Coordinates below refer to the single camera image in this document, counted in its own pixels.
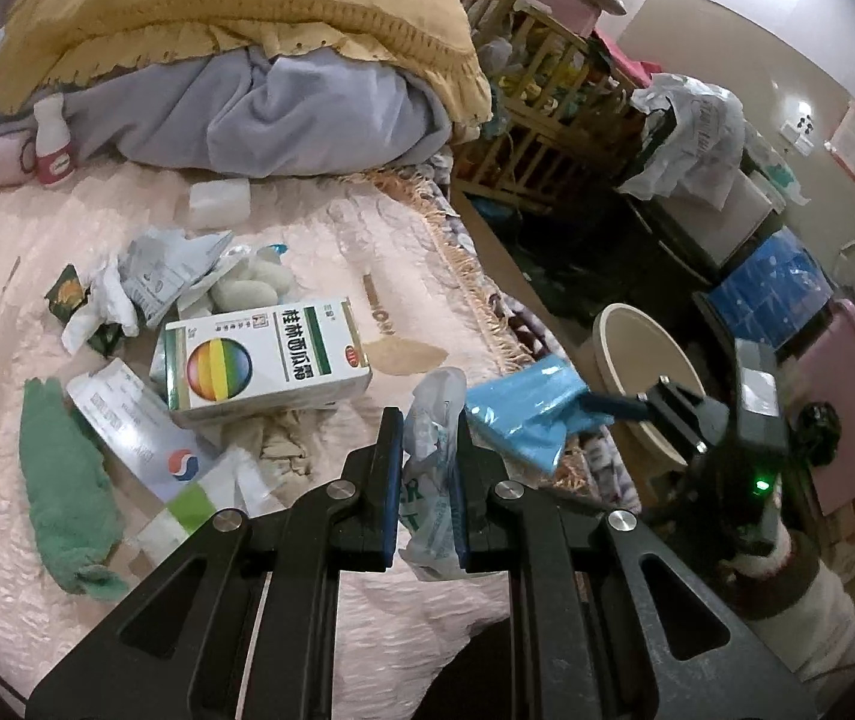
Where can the green fuzzy sock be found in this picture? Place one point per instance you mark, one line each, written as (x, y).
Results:
(77, 524)

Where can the cream plastic trash bucket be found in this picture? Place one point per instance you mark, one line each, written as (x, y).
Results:
(632, 353)

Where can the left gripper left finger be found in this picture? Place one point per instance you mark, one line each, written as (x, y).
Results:
(239, 621)

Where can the blue packet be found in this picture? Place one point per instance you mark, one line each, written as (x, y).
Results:
(529, 415)

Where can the white plastic bag pile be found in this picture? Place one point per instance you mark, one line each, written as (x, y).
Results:
(696, 149)

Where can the green snack wrapper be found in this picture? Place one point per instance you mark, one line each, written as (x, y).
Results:
(67, 294)

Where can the beige paper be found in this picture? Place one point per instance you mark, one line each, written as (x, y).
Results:
(287, 446)

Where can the small white red bottle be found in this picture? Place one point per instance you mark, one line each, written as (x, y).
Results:
(53, 142)

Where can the pink sock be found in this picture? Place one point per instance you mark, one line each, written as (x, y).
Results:
(17, 158)

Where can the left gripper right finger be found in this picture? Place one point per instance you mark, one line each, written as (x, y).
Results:
(606, 620)

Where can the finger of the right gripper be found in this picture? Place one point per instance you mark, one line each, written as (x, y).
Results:
(616, 406)

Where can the grey-blue fleece blanket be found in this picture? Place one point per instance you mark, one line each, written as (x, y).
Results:
(242, 114)

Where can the rainbow medicine box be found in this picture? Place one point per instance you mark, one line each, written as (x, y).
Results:
(300, 356)

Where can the white green box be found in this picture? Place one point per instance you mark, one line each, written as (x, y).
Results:
(237, 480)

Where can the clear plastic bag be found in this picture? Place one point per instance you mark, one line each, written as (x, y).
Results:
(430, 440)

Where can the pink quilted bedspread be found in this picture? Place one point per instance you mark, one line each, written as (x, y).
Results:
(108, 464)

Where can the pink plastic bin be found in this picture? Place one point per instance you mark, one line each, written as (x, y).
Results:
(825, 372)

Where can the wooden bed frame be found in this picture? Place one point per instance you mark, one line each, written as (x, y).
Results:
(518, 303)

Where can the crumpled white grey wrapper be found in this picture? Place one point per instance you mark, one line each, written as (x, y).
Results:
(172, 273)

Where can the wooden baby crib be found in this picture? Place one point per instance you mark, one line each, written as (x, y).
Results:
(561, 109)

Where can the blue storage box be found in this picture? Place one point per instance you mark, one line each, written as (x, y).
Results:
(774, 293)

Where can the brown white patterned blanket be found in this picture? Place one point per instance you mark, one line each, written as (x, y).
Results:
(591, 463)

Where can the yellow ruffled pillow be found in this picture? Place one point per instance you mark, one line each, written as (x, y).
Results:
(74, 42)

